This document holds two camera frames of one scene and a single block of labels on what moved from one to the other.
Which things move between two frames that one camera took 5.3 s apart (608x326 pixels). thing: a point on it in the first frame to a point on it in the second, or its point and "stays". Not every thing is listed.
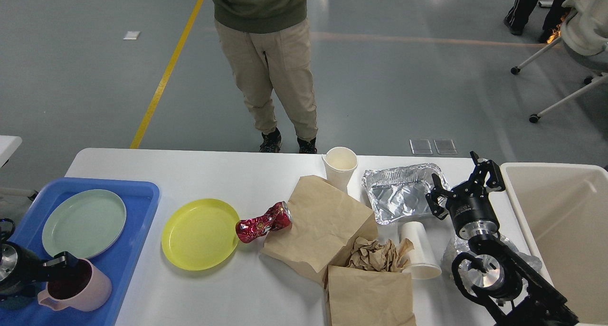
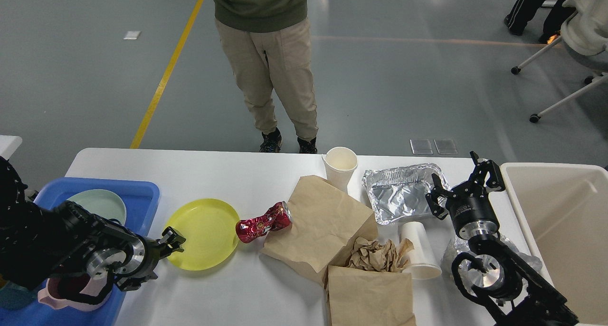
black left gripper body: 21,270 to 142,256
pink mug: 86,290 stays
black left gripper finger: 63,260 to 171,241
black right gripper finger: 495,181 stays
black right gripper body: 471,211 stays
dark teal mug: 13,302 stays
